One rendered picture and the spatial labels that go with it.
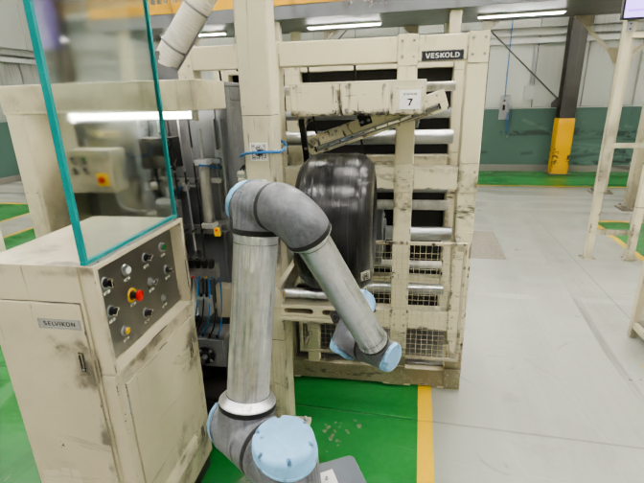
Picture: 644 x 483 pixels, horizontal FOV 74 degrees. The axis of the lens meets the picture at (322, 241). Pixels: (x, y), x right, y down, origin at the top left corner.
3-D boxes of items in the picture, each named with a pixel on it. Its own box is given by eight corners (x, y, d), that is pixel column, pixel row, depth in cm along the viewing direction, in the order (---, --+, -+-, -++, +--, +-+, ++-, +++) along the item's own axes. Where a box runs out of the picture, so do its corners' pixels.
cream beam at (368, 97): (289, 117, 197) (288, 83, 192) (301, 115, 220) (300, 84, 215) (425, 114, 187) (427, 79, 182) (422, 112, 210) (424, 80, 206)
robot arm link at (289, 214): (315, 173, 91) (410, 352, 130) (279, 172, 100) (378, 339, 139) (281, 210, 86) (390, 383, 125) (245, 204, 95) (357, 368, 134)
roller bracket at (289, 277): (275, 308, 187) (273, 287, 184) (295, 273, 224) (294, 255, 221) (283, 308, 186) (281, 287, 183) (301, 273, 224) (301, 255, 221)
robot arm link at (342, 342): (347, 359, 129) (362, 321, 131) (321, 347, 137) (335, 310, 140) (364, 365, 136) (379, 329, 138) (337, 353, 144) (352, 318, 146)
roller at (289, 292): (285, 287, 193) (284, 297, 193) (282, 287, 189) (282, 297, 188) (362, 290, 187) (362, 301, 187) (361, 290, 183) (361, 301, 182)
